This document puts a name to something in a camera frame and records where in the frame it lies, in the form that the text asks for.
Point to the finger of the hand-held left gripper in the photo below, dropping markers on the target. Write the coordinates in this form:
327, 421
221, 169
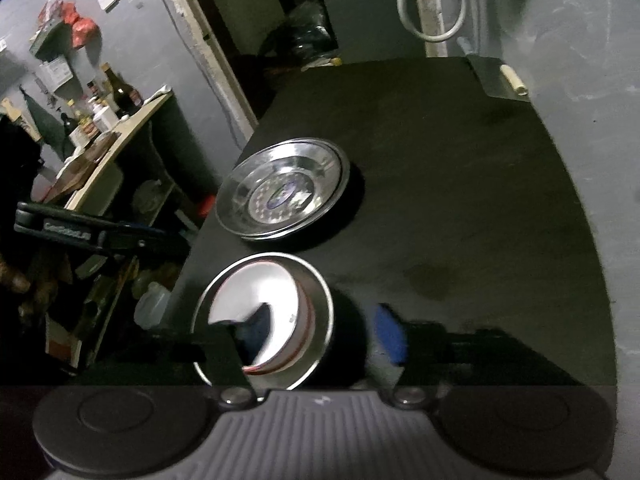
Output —
142, 230
150, 247

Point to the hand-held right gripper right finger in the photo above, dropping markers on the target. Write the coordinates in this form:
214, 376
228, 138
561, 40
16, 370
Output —
391, 335

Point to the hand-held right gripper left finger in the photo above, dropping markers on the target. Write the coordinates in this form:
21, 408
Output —
250, 342

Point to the white ceramic bowl red pattern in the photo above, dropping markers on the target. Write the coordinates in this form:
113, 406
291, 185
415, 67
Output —
250, 290

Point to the stainless steel bowl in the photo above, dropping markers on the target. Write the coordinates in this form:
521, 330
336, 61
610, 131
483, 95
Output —
322, 330

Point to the stainless steel plate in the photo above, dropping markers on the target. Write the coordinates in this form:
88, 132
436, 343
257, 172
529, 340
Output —
300, 170

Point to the white plastic jug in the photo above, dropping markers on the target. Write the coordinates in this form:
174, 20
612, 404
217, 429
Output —
152, 305

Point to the wooden shelf unit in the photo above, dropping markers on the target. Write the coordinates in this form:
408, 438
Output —
130, 130

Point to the cluster of small condiment bottles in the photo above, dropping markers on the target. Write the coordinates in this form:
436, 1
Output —
85, 120

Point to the tall dark glass bottle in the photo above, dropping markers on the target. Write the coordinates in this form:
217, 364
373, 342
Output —
125, 95

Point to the white tube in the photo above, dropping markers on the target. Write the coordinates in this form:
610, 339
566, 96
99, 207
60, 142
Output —
159, 94

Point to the red plastic bag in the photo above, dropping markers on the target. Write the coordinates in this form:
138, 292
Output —
82, 30

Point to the black plastic bag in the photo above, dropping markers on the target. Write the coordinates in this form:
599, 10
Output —
300, 35

